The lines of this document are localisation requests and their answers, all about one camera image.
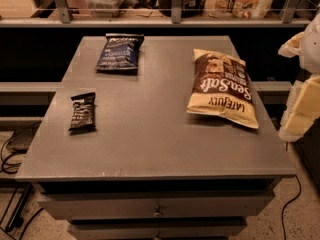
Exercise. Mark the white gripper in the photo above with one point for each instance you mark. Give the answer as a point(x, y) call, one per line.
point(312, 47)

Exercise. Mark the brown and cream chip bag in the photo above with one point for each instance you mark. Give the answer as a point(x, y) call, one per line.
point(221, 88)

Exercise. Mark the colourful snack bag on shelf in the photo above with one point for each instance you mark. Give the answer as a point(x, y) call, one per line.
point(244, 9)

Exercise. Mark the blue chip bag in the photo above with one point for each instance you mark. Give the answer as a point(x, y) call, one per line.
point(120, 52)

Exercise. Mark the small black snack bag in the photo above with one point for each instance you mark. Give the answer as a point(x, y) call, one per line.
point(83, 116)

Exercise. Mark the clear plastic container on shelf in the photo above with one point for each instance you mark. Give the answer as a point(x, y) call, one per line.
point(104, 8)

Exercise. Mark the upper grey drawer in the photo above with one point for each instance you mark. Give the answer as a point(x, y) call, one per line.
point(100, 206)

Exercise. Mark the grey drawer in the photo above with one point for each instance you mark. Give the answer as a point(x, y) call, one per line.
point(100, 206)
point(152, 230)

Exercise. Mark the lower grey drawer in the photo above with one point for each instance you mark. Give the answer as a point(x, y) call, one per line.
point(152, 230)

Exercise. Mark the black power adapter box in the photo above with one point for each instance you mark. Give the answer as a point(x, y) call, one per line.
point(21, 140)

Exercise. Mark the grey metal shelf rail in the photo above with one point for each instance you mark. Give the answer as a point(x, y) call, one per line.
point(143, 14)

